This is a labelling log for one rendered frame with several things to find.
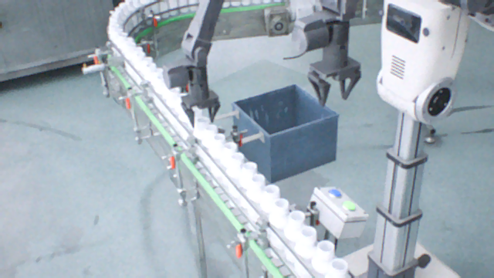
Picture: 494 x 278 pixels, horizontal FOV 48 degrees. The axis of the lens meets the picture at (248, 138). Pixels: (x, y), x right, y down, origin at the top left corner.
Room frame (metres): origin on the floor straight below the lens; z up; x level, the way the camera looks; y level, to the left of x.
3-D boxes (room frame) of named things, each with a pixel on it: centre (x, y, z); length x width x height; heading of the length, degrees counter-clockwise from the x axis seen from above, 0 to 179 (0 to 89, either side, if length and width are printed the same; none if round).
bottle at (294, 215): (1.00, -0.11, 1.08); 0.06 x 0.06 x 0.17
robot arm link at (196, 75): (1.47, 0.14, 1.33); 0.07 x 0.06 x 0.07; 117
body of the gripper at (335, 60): (1.14, -0.20, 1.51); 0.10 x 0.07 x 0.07; 116
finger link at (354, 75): (1.14, -0.22, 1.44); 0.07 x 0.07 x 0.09; 26
